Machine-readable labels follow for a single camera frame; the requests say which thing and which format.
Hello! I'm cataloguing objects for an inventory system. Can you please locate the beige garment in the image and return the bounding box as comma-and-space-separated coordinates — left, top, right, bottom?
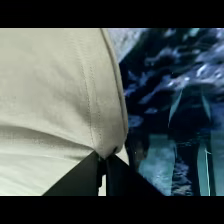
0, 27, 130, 197

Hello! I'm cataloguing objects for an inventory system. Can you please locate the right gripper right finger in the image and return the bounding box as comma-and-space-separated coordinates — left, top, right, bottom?
105, 153, 165, 197

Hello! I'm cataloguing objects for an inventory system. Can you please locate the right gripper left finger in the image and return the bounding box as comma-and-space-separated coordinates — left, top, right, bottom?
42, 150, 102, 197

